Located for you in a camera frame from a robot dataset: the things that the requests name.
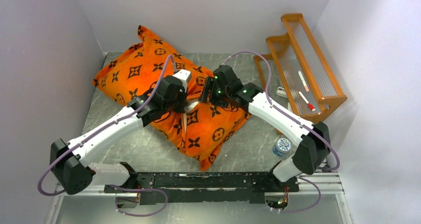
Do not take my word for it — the red capped white marker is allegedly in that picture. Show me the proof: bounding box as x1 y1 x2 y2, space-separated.
298 91 316 112

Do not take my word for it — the white pillow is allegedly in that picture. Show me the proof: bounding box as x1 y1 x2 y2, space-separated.
182 99 199 140

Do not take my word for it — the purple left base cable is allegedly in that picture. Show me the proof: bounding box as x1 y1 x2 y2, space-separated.
108 185 169 218

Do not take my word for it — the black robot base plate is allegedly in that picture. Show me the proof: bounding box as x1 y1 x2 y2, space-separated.
104 171 299 205

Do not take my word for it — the orange wooden shelf rack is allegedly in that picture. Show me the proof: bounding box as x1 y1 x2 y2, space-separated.
254 13 347 123

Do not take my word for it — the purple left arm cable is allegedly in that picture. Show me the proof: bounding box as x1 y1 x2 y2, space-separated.
37 54 178 197

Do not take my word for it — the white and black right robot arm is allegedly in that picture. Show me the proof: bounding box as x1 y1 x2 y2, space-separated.
199 65 331 191

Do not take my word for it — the small white box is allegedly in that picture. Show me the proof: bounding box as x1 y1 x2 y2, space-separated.
276 87 287 98

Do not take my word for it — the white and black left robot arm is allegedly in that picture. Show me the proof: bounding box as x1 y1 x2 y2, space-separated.
50 70 191 195

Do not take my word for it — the blue capped plastic bottle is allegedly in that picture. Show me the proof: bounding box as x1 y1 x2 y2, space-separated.
272 138 292 157

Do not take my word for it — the white pink test strip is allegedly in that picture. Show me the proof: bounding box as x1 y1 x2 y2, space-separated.
298 71 309 92

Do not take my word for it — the orange patterned pillowcase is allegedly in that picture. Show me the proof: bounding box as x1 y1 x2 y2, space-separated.
92 25 251 171

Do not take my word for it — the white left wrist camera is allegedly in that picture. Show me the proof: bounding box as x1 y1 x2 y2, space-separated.
173 69 192 90

